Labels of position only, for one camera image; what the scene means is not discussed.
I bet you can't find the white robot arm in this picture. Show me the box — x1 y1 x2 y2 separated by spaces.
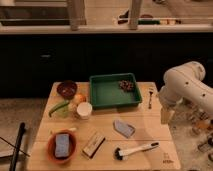
158 61 213 124

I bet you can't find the orange round fruit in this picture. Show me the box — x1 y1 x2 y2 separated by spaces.
73 93 86 104

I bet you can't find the wooden block eraser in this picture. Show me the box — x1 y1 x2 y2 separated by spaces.
82 132 105 158

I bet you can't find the black tripod leg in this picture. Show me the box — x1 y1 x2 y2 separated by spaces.
0 122 30 171

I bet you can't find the white cup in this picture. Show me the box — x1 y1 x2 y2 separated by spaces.
77 102 92 119

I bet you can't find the dark brown bowl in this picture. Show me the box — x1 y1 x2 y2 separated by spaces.
57 80 77 99

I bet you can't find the blue sponge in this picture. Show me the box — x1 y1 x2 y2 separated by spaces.
55 134 69 158

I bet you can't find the green vegetable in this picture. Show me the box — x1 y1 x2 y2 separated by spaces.
48 100 69 117

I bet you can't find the grey blue towel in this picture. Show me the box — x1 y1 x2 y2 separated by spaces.
113 120 135 138

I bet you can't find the white handled brush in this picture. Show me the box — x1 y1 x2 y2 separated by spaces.
114 142 159 160

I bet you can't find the small dark fork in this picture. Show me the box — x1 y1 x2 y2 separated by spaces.
148 89 153 109

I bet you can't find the green plastic tray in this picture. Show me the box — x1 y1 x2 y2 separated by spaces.
89 73 142 109

